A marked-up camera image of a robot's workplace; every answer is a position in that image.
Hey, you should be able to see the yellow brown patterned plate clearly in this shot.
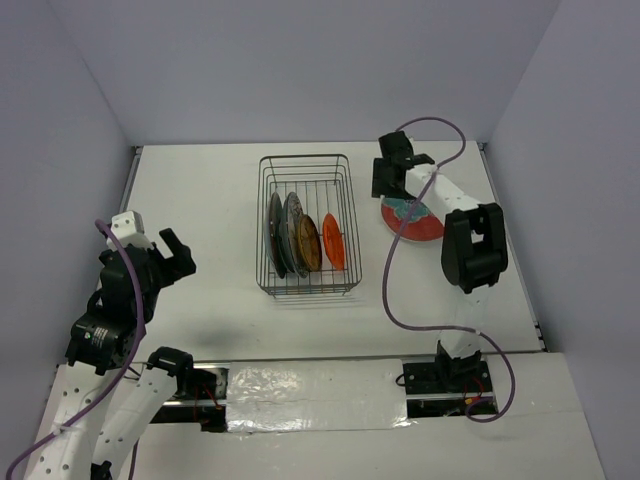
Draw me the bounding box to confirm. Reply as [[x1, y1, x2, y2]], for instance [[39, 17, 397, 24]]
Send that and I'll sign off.
[[297, 214, 322, 272]]

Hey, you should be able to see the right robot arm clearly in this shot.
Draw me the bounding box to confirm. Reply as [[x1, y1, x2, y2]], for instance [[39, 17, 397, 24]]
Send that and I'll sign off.
[[372, 131, 508, 391]]

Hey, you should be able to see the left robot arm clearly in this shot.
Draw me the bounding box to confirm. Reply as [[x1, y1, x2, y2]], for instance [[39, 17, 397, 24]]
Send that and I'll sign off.
[[24, 221, 196, 479]]

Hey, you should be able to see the dark teal glazed plate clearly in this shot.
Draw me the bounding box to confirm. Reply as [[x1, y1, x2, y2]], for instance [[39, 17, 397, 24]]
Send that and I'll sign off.
[[264, 192, 287, 279]]

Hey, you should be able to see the silver foil tape patch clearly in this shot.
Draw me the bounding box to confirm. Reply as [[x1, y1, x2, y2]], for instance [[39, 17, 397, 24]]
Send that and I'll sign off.
[[226, 359, 410, 434]]

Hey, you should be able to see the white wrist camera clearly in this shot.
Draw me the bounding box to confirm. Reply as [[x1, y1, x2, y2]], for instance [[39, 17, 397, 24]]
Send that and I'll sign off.
[[394, 130, 435, 169], [111, 210, 153, 250]]

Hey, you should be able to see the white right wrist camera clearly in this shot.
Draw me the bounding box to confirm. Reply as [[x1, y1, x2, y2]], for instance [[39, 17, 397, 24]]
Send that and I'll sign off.
[[394, 130, 435, 169]]

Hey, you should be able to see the white blue floral plate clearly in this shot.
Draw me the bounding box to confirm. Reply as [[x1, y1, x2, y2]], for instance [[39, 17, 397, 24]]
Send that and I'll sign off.
[[280, 192, 309, 278]]

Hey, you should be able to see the orange plastic plate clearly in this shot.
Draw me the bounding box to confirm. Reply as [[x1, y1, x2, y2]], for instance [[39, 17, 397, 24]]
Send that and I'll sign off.
[[322, 213, 346, 271]]

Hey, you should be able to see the grey wire dish rack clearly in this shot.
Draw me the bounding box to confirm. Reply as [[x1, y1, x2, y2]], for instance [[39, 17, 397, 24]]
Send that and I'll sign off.
[[255, 153, 362, 297]]

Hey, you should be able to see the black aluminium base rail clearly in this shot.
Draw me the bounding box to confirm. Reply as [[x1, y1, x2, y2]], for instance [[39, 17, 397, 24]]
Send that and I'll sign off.
[[153, 358, 498, 433]]

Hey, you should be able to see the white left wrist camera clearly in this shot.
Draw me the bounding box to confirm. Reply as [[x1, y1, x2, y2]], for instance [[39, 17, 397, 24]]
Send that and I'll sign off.
[[111, 210, 153, 250]]

